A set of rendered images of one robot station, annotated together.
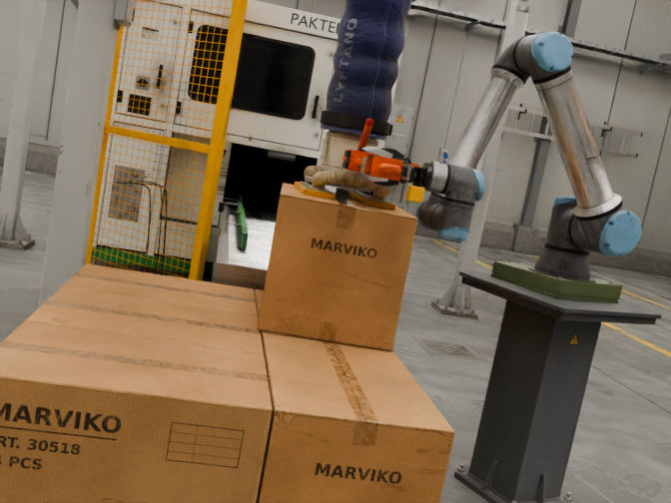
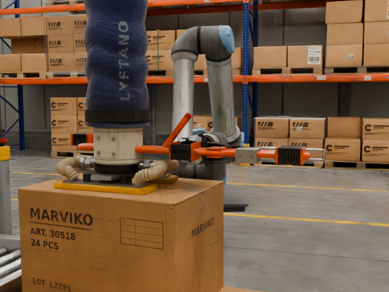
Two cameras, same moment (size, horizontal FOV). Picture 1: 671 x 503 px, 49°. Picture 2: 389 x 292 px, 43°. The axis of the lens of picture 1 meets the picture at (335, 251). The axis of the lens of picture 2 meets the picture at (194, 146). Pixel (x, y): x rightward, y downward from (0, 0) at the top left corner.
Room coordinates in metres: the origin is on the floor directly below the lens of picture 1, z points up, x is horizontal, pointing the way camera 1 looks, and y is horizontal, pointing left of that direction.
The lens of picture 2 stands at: (1.34, 1.38, 1.26)
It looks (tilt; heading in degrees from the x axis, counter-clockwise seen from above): 6 degrees down; 299
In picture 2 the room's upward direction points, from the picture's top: straight up
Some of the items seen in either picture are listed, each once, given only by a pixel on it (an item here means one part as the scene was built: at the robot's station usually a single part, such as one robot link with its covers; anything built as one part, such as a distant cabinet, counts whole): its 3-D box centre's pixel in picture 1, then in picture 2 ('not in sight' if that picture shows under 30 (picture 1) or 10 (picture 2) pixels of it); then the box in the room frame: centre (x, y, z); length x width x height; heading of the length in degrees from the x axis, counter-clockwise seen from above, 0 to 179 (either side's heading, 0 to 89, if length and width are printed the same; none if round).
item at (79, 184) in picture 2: (314, 186); (105, 182); (2.38, 0.11, 0.97); 0.34 x 0.10 x 0.05; 9
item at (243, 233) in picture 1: (235, 220); not in sight; (4.21, 0.61, 0.60); 1.60 x 0.10 x 0.09; 10
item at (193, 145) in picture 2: (361, 162); (184, 150); (2.15, -0.03, 1.07); 0.10 x 0.08 x 0.06; 99
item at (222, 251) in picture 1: (221, 244); not in sight; (3.85, 0.60, 0.50); 2.31 x 0.05 x 0.19; 10
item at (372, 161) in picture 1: (383, 167); (290, 155); (1.80, -0.08, 1.07); 0.08 x 0.07 x 0.05; 9
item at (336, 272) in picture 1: (332, 258); (125, 239); (2.38, 0.01, 0.74); 0.60 x 0.40 x 0.40; 5
